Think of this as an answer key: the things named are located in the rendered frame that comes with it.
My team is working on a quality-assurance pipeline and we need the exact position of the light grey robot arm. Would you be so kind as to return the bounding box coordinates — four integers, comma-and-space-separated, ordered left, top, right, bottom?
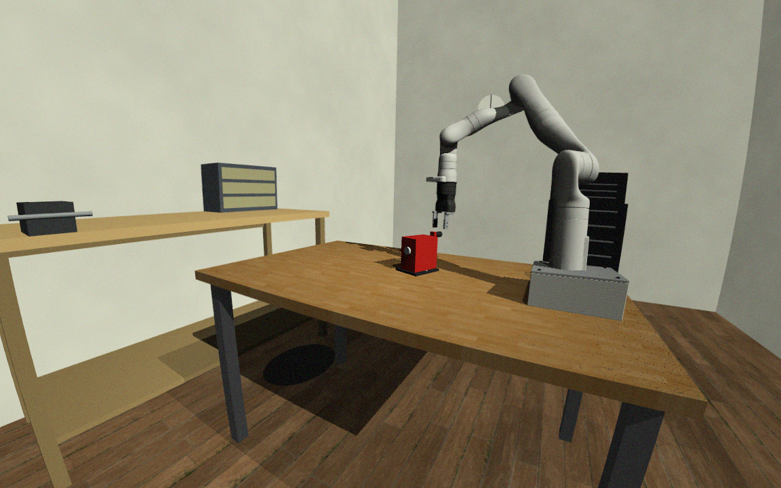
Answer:
439, 75, 599, 271

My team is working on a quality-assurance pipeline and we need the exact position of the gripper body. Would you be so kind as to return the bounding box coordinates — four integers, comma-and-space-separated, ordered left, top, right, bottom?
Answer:
426, 168, 457, 212

